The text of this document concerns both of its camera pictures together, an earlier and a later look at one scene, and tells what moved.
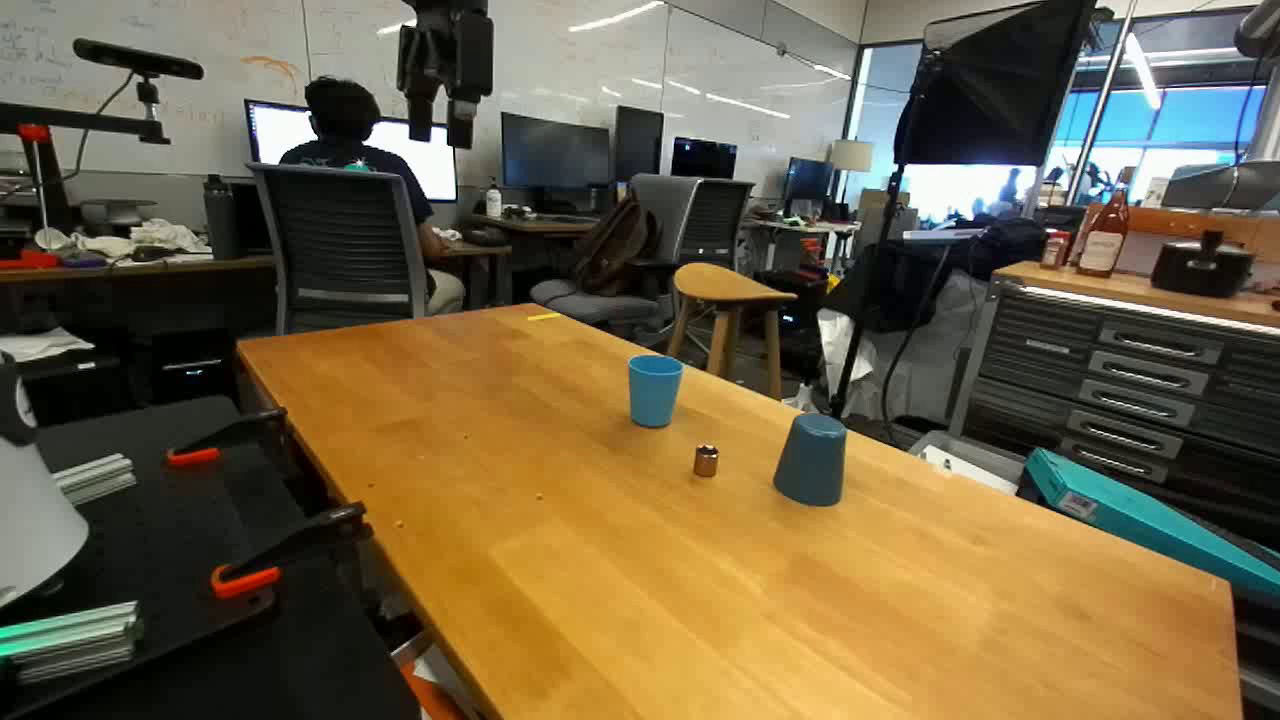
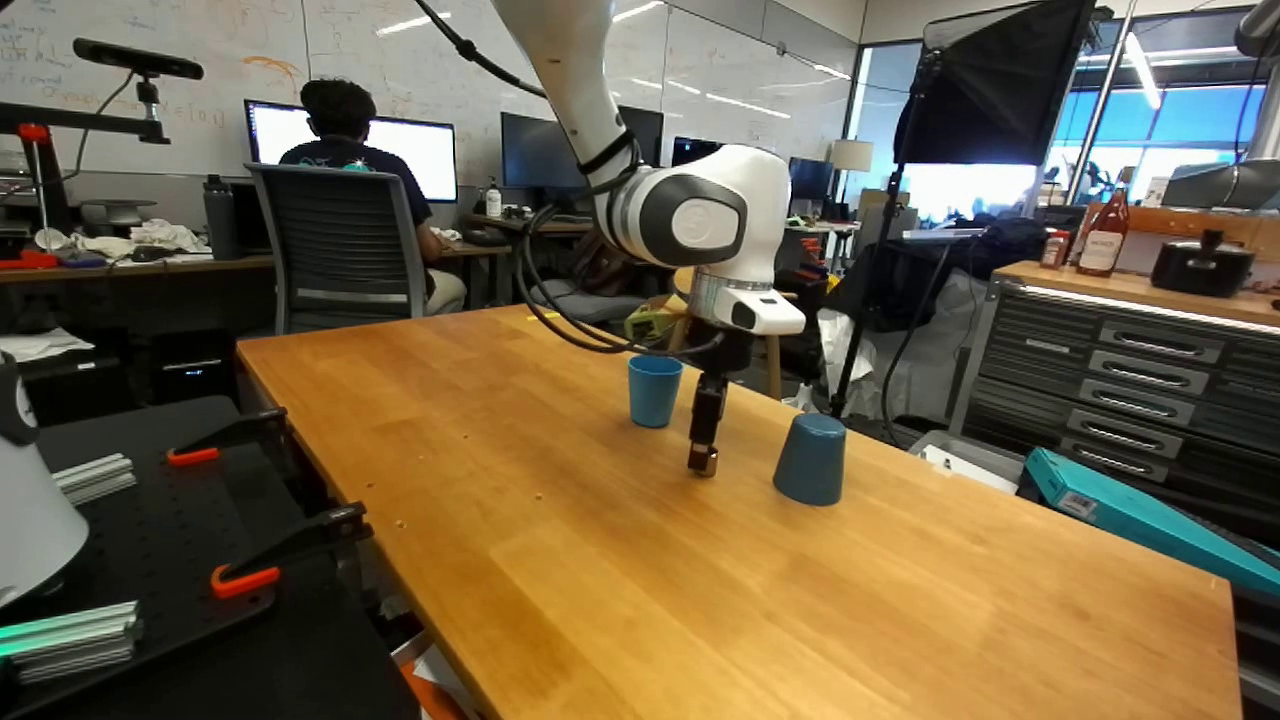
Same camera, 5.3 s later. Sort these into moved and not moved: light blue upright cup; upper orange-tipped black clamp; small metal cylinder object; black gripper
Moved: black gripper
Not moved: light blue upright cup; small metal cylinder object; upper orange-tipped black clamp
